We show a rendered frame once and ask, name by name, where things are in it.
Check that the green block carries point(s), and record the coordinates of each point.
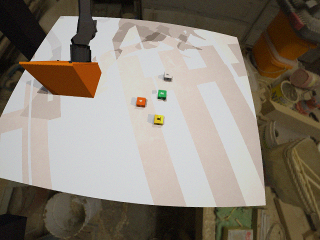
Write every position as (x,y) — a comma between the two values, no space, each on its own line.
(162,94)

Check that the yellow block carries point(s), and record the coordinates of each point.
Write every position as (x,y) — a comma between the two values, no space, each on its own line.
(158,119)

